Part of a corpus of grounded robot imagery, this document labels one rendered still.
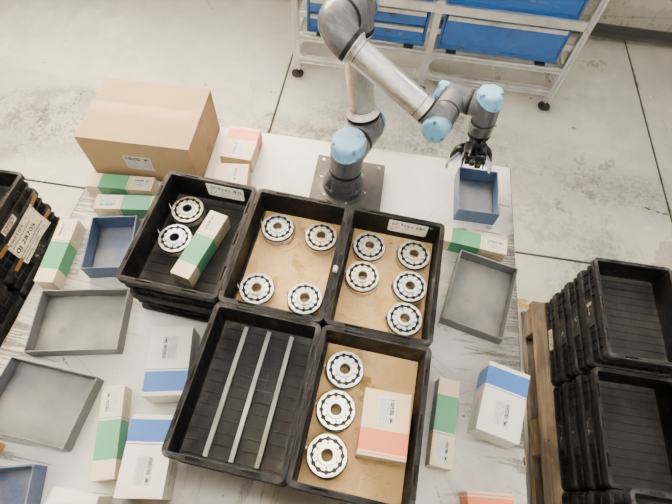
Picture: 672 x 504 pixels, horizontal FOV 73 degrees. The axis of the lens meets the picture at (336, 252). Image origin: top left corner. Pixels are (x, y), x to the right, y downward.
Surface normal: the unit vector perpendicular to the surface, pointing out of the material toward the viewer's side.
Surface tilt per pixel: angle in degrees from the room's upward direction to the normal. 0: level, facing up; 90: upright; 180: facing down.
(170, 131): 0
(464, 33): 90
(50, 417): 0
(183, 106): 0
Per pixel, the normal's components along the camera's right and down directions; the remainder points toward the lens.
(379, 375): 0.04, -0.49
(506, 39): -0.15, 0.86
